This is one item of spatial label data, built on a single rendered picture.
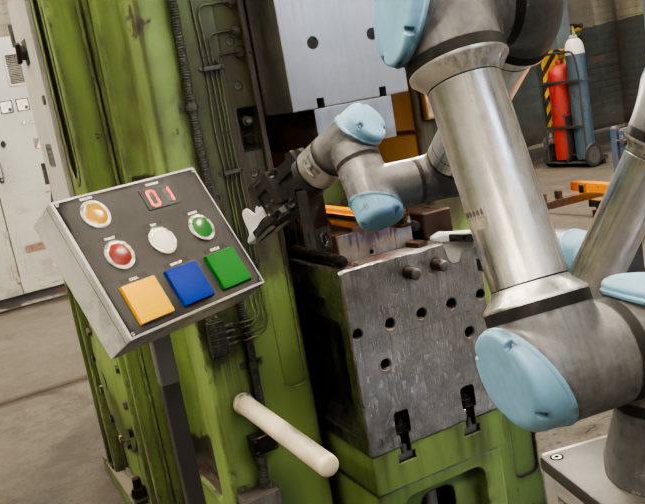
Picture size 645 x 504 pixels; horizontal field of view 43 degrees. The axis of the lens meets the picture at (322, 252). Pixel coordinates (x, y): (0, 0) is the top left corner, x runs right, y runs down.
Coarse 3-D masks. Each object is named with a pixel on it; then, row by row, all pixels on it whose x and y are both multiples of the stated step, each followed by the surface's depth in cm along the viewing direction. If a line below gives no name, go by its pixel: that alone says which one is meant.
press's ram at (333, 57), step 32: (256, 0) 179; (288, 0) 173; (320, 0) 177; (352, 0) 180; (256, 32) 183; (288, 32) 174; (320, 32) 178; (352, 32) 181; (256, 64) 188; (288, 64) 175; (320, 64) 178; (352, 64) 182; (384, 64) 185; (288, 96) 177; (320, 96) 179; (352, 96) 183
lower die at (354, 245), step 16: (288, 224) 213; (336, 224) 194; (352, 224) 191; (336, 240) 185; (352, 240) 186; (368, 240) 188; (384, 240) 190; (400, 240) 192; (352, 256) 187; (368, 256) 189
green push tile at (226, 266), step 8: (232, 248) 159; (208, 256) 154; (216, 256) 156; (224, 256) 157; (232, 256) 158; (208, 264) 154; (216, 264) 155; (224, 264) 156; (232, 264) 157; (240, 264) 158; (216, 272) 154; (224, 272) 155; (232, 272) 156; (240, 272) 157; (248, 272) 159; (224, 280) 154; (232, 280) 155; (240, 280) 156; (248, 280) 159; (224, 288) 153
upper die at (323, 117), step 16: (384, 96) 186; (304, 112) 183; (320, 112) 179; (336, 112) 181; (384, 112) 187; (272, 128) 201; (288, 128) 193; (304, 128) 185; (320, 128) 180; (272, 144) 203; (288, 144) 195; (304, 144) 187
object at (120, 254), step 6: (114, 246) 143; (120, 246) 144; (108, 252) 142; (114, 252) 142; (120, 252) 143; (126, 252) 144; (114, 258) 142; (120, 258) 142; (126, 258) 143; (120, 264) 142; (126, 264) 143
